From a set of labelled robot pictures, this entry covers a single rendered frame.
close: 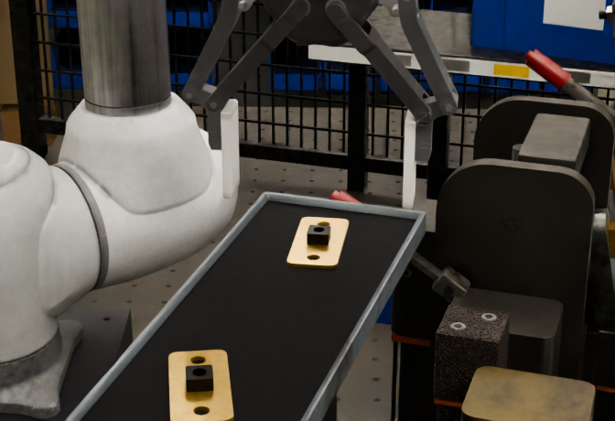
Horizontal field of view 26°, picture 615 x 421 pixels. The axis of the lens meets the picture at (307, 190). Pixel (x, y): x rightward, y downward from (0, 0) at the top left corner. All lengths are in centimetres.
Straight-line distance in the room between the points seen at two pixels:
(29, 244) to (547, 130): 57
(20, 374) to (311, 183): 92
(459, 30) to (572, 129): 85
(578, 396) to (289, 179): 138
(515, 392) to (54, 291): 65
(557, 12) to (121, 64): 68
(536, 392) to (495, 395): 3
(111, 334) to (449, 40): 68
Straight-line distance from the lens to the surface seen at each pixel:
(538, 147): 116
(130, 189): 151
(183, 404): 83
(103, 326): 167
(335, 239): 103
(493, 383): 101
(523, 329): 109
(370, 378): 174
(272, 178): 233
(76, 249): 149
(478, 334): 103
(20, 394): 153
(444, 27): 204
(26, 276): 147
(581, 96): 155
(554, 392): 101
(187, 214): 155
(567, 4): 190
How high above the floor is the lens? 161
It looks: 23 degrees down
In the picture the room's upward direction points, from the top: straight up
